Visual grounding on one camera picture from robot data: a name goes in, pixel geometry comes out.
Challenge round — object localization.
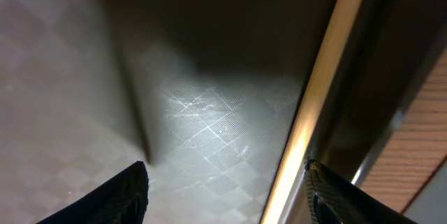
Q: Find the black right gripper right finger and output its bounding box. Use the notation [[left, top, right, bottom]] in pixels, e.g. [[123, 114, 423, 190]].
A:
[[305, 159, 416, 224]]

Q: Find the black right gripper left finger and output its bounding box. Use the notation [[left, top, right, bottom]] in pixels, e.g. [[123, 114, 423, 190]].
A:
[[38, 161, 149, 224]]

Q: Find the wooden chopstick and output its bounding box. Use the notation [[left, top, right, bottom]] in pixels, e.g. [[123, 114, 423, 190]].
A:
[[261, 0, 362, 224]]

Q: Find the grey dishwasher rack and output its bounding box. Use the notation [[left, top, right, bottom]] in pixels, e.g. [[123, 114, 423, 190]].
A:
[[404, 162, 447, 224]]

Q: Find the brown serving tray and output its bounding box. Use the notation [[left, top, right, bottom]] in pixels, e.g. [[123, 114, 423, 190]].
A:
[[1, 0, 446, 223]]

